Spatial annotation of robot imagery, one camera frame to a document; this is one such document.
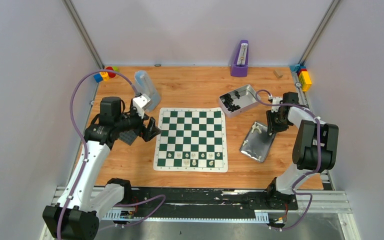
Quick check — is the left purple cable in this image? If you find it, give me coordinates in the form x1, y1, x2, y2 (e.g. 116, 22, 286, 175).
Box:
56, 69, 166, 240

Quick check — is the metal tin with white pieces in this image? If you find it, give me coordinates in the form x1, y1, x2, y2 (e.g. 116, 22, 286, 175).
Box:
239, 121, 276, 163

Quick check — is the small wooden block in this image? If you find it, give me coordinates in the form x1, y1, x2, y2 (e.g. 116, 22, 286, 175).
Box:
273, 69, 283, 79

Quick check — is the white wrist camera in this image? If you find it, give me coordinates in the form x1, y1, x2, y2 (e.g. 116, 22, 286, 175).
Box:
132, 94, 151, 119
269, 97, 283, 113

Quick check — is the translucent blue metronome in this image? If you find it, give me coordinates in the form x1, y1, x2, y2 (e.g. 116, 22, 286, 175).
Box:
134, 70, 162, 113

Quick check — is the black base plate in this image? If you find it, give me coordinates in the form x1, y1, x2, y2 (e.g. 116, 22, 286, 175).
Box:
121, 187, 298, 220

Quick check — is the colourful block stack right corner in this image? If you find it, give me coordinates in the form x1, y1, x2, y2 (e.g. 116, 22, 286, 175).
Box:
289, 64, 312, 92

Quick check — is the colourful toy blocks left corner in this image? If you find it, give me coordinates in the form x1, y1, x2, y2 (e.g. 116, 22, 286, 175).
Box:
93, 66, 119, 83

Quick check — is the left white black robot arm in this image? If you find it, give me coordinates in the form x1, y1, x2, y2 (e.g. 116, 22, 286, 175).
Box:
42, 94, 161, 240

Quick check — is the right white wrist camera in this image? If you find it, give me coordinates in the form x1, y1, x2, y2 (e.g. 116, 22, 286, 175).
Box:
269, 97, 283, 113

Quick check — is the metal tin with black pieces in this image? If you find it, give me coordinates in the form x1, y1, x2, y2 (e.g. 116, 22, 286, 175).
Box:
218, 84, 259, 118

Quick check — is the grey lego baseplate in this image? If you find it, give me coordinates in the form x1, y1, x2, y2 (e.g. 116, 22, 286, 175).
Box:
118, 130, 138, 146

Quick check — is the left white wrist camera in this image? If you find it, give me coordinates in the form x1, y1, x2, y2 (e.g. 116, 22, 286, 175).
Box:
132, 94, 151, 119

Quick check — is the purple metronome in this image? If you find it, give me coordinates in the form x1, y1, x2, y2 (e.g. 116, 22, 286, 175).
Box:
230, 40, 249, 78

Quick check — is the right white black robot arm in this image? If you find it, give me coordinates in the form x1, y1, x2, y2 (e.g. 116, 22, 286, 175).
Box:
264, 92, 339, 209

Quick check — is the green white chess mat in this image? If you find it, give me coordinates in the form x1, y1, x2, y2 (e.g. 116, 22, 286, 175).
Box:
153, 107, 228, 173

